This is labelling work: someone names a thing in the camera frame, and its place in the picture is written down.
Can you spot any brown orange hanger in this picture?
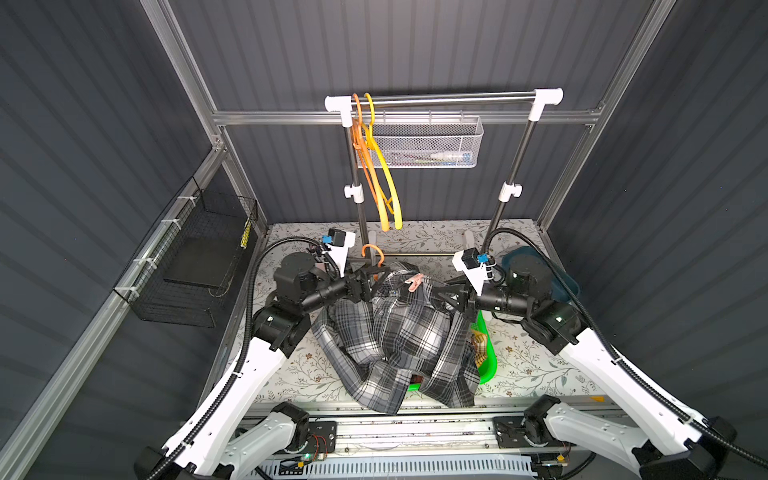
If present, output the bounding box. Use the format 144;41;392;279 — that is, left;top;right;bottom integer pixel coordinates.
361;243;386;267

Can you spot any yellow plaid long-sleeve shirt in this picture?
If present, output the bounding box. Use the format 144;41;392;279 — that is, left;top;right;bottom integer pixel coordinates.
471;332;489;369

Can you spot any pink clothespin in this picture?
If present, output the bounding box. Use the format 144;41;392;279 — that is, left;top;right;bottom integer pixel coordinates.
404;273;424;292

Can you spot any grey plaid long-sleeve shirt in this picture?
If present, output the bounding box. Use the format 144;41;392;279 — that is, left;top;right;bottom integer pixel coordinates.
312;262;480;414

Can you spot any orange plastic hanger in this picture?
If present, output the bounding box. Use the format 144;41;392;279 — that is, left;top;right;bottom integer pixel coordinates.
352;94;390;232

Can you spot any yellow plastic hanger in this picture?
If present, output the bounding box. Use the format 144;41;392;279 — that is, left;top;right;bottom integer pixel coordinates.
365;93;404;230

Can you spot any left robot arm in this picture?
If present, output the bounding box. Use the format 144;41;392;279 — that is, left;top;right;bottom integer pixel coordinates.
134;233;389;479

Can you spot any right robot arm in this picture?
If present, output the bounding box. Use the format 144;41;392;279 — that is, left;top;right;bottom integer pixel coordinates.
444;227;767;479

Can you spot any green perforated plastic tray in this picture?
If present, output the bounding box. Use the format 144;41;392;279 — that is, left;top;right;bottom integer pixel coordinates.
389;304;497;397

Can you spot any floral table mat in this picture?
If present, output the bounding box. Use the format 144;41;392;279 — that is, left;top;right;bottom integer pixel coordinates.
253;219;600;410

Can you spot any dark teal plastic bin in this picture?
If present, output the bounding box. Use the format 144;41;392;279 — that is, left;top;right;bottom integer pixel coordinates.
500;245;581;304

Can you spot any yellow object in basket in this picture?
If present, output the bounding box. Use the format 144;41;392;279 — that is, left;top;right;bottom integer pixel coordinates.
239;219;252;249

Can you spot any steel clothes rack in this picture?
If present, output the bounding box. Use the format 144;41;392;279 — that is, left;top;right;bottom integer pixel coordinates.
324;88;564;241

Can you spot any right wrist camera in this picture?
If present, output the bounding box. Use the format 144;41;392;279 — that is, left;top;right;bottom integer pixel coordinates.
452;247;496;294

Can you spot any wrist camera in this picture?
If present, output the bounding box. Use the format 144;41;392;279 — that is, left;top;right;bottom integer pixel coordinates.
452;247;496;294
322;228;356;277

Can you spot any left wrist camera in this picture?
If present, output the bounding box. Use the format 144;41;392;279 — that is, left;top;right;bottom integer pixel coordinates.
322;228;356;277

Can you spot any white mesh wire basket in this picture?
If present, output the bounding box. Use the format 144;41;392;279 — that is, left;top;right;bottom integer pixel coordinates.
370;116;484;170

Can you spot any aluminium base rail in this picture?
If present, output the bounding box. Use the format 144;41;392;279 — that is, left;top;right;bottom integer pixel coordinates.
239;401;679;480

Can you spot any black wire wall basket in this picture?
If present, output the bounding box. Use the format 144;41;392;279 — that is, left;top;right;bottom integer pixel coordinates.
115;188;259;328

